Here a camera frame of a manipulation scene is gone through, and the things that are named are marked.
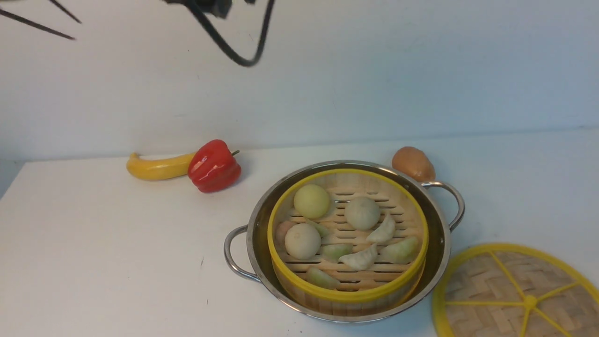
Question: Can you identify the green dumpling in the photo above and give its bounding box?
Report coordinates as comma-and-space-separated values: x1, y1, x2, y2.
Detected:
380, 236, 421, 264
306, 266, 340, 290
321, 243, 353, 263

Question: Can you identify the white pleated bun rear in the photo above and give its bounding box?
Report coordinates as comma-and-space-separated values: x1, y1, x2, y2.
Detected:
344, 196, 381, 231

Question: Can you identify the green dumpling centre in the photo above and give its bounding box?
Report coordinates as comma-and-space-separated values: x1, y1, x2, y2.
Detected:
321, 243, 353, 263

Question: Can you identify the stainless steel pot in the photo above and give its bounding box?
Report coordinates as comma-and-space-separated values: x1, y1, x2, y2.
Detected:
224, 160, 466, 323

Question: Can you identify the green dumpling right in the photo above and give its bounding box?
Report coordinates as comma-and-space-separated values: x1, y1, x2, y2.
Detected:
380, 236, 421, 264

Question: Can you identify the pink dumpling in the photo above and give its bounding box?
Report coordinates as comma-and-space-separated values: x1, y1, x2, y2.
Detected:
274, 220, 297, 248

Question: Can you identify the white dumpling rear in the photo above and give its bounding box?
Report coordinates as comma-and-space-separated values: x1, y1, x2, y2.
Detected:
366, 210, 396, 244

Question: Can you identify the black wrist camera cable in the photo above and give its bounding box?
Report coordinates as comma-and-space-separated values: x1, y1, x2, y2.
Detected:
164, 0, 276, 67

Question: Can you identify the red bell pepper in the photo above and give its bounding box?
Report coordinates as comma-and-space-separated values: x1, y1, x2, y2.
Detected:
187, 139, 241, 193

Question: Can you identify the white dumpling front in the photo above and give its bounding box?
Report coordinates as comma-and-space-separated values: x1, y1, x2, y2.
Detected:
338, 243, 378, 271

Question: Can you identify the green dumpling front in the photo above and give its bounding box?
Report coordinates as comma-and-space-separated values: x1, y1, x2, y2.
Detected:
306, 266, 340, 290

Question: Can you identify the yellow rimmed bamboo steamer basket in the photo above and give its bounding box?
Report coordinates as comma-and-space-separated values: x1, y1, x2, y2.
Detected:
259, 166, 431, 316

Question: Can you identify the yellow round bun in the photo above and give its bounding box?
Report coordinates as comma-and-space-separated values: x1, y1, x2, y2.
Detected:
293, 184, 331, 219

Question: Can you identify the yellow banana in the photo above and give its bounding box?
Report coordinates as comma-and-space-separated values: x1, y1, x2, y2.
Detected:
126, 152, 195, 181

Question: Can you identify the white dumpling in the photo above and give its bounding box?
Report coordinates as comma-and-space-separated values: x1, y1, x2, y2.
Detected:
338, 243, 378, 271
366, 210, 396, 244

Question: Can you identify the yellow bamboo steamer lid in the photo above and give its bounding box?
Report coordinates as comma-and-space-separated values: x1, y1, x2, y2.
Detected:
432, 243, 599, 337

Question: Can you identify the white pleated bun front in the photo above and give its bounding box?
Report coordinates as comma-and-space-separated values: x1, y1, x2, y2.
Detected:
284, 223, 321, 260

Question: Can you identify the white pleated bun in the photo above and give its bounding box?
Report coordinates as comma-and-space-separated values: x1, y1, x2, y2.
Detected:
344, 196, 381, 231
284, 223, 321, 260

